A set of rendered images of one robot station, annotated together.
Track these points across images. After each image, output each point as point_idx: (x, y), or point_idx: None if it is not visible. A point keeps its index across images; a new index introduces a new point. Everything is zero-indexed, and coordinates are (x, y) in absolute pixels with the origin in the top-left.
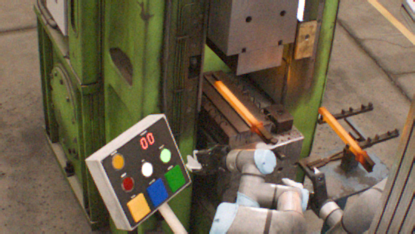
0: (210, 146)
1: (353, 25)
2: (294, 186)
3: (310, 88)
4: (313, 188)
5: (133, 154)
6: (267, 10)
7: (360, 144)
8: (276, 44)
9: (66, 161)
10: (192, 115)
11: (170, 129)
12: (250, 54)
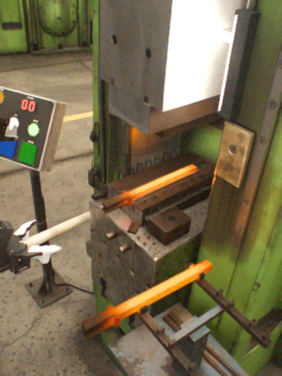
0: (4, 120)
1: None
2: (19, 227)
3: (239, 243)
4: (13, 242)
5: (12, 103)
6: (131, 38)
7: (147, 319)
8: (142, 99)
9: None
10: (123, 154)
11: (51, 117)
12: (117, 92)
